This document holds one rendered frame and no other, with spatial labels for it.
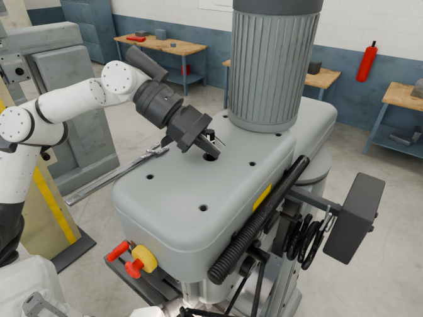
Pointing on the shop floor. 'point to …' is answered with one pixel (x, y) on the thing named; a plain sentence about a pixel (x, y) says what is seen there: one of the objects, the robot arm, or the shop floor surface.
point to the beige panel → (48, 215)
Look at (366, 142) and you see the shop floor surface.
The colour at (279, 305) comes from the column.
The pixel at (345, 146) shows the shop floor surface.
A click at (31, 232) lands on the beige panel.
